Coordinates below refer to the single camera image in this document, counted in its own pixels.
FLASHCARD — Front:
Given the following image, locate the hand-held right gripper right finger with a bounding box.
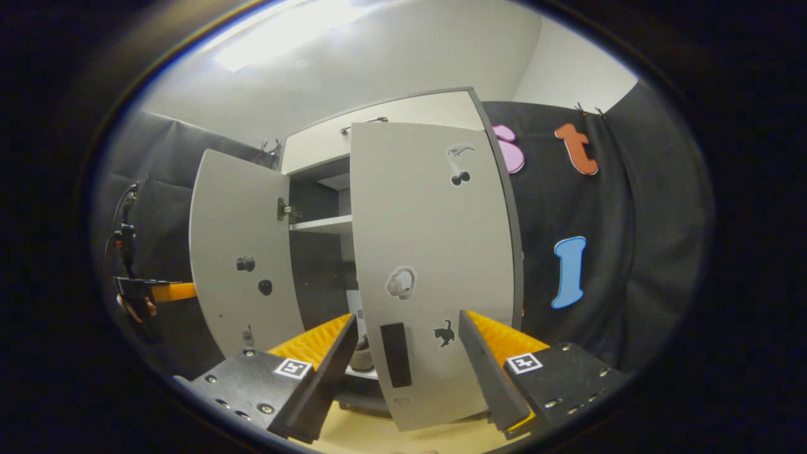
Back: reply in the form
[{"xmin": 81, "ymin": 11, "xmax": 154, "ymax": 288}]
[{"xmin": 458, "ymin": 310, "xmax": 626, "ymax": 442}]

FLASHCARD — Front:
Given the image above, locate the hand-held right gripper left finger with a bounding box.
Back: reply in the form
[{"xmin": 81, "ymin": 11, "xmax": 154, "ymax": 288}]
[{"xmin": 173, "ymin": 313, "xmax": 359, "ymax": 444}]

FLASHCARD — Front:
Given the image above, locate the brown fuzzy shoe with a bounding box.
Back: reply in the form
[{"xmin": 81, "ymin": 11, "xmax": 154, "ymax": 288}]
[{"xmin": 349, "ymin": 336, "xmax": 378, "ymax": 373}]

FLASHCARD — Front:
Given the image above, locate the white cabinet door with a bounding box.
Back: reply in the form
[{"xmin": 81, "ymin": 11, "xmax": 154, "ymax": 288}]
[
  {"xmin": 350, "ymin": 121, "xmax": 519, "ymax": 433},
  {"xmin": 189, "ymin": 149, "xmax": 306, "ymax": 359}
]

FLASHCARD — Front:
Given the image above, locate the white shoe cabinet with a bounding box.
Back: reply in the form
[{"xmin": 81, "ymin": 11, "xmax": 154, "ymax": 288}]
[{"xmin": 279, "ymin": 87, "xmax": 525, "ymax": 417}]

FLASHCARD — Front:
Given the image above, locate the white cabinet shelf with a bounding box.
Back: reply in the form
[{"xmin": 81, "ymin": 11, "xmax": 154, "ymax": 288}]
[{"xmin": 290, "ymin": 214, "xmax": 354, "ymax": 235}]

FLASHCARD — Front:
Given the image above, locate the white cabinet drawer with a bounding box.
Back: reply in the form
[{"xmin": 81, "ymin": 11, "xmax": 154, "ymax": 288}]
[{"xmin": 281, "ymin": 90, "xmax": 486, "ymax": 176}]

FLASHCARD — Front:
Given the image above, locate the ceiling light panel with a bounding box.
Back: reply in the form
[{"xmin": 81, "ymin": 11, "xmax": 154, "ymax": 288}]
[{"xmin": 214, "ymin": 0, "xmax": 379, "ymax": 73}]

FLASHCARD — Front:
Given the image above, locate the black door handle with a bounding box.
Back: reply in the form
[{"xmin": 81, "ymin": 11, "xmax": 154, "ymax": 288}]
[{"xmin": 380, "ymin": 322, "xmax": 413, "ymax": 388}]

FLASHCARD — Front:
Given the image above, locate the black drawer handle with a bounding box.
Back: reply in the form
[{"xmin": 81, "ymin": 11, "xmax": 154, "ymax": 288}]
[{"xmin": 340, "ymin": 117, "xmax": 389, "ymax": 134}]

